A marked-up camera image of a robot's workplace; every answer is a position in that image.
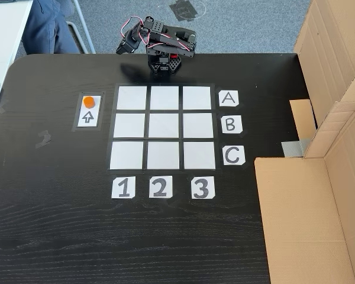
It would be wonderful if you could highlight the grey tape piece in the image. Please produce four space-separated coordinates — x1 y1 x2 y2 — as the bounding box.
280 138 312 158

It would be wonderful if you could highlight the person in blue trousers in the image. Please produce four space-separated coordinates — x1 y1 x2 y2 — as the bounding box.
21 0 81 55

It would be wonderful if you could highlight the brown cardboard box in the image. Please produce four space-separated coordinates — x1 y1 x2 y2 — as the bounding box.
289 0 355 157
254 100 355 284

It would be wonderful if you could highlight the paper sheet number 3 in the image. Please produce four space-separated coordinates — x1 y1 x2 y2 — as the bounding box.
191 176 216 199

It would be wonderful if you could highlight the paper sheet number 2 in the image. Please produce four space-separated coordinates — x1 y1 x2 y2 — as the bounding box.
149 175 173 198

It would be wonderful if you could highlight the white table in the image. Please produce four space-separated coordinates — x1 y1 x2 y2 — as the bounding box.
0 0 34 84

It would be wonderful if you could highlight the paper sheet letter C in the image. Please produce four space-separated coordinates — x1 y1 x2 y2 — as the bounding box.
222 146 246 166

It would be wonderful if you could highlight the paper sheet letter B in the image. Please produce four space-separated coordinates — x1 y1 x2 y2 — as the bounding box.
221 115 243 134

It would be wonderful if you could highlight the paper sheet letter A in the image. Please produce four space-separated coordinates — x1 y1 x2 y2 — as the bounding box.
218 90 240 107

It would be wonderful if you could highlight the paper sheet number 1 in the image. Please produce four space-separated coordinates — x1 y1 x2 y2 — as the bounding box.
111 176 136 199

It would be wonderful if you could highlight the white nine-square paper grid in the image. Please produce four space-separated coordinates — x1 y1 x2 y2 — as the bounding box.
106 83 224 175

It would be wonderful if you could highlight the white metal frame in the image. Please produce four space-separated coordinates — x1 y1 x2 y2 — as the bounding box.
65 0 96 55

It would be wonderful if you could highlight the white arrow paper sheet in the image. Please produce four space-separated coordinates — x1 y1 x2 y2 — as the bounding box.
76 95 102 128

